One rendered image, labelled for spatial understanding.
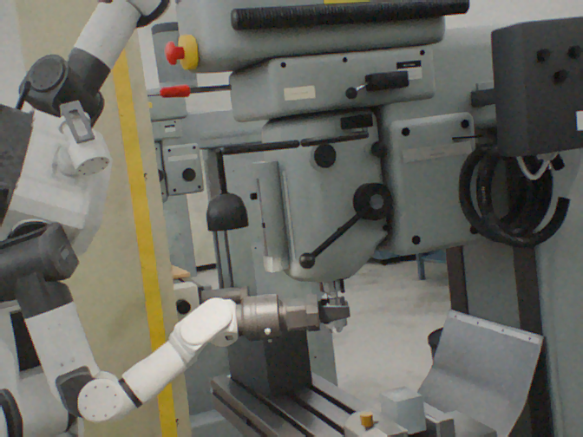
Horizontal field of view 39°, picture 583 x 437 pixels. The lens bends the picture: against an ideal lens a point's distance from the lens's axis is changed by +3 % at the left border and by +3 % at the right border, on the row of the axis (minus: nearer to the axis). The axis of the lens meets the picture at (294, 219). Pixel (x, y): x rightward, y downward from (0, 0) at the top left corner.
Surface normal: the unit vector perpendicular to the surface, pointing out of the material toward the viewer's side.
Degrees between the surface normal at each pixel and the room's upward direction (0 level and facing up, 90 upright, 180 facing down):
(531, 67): 90
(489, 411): 45
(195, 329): 58
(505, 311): 90
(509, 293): 90
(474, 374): 63
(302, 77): 90
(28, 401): 81
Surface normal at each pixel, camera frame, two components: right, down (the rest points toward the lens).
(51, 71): -0.32, -0.35
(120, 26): 0.58, 0.14
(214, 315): -0.07, -0.43
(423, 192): 0.39, 0.06
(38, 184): 0.48, -0.51
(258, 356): -0.86, 0.15
